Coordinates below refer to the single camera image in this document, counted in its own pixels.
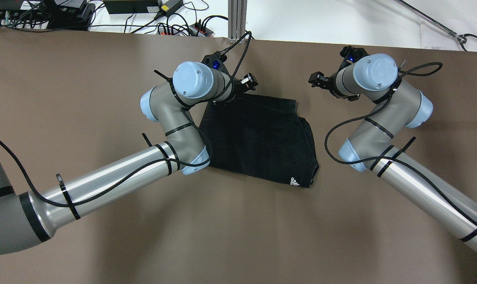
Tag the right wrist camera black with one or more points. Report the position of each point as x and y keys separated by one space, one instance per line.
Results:
x=352 y=54

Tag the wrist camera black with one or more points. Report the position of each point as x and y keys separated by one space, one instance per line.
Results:
x=216 y=61
x=352 y=54

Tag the orange black power strip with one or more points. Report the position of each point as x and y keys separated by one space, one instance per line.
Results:
x=197 y=29

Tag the black power adapter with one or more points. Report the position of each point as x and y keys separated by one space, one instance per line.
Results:
x=168 y=8

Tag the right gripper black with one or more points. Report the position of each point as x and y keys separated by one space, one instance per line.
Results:
x=332 y=85

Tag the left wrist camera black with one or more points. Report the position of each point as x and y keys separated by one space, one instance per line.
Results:
x=216 y=61

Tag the black graphic t-shirt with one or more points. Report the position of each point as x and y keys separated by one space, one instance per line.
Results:
x=262 y=137

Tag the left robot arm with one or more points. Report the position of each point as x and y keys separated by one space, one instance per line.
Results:
x=29 y=218

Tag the metal grabber rod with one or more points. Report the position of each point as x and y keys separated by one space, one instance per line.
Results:
x=461 y=39

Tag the aluminium frame post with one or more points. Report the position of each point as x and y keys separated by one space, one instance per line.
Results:
x=236 y=20

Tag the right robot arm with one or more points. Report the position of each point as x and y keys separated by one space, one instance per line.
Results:
x=368 y=142

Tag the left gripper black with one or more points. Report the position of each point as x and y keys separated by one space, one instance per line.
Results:
x=236 y=91

